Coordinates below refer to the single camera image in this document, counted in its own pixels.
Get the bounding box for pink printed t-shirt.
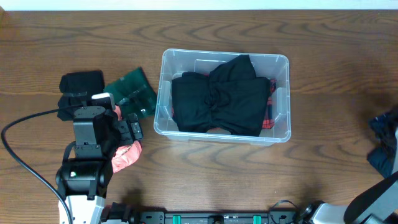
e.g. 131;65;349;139
110;105;143;174

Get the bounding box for dark green garment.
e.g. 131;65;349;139
104;67;157;119

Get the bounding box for black garment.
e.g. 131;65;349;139
58;70;104;108
171;54;271;138

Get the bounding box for red plaid flannel shirt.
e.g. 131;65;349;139
171;73;278;130

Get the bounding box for dark navy garment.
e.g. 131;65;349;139
367;108;397;178

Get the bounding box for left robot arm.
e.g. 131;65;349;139
56;106;143;224

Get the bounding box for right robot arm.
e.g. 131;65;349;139
295;159;397;224

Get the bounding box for clear plastic storage bin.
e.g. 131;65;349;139
154;49;292;146

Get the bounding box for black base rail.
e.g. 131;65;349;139
101;200;308;224

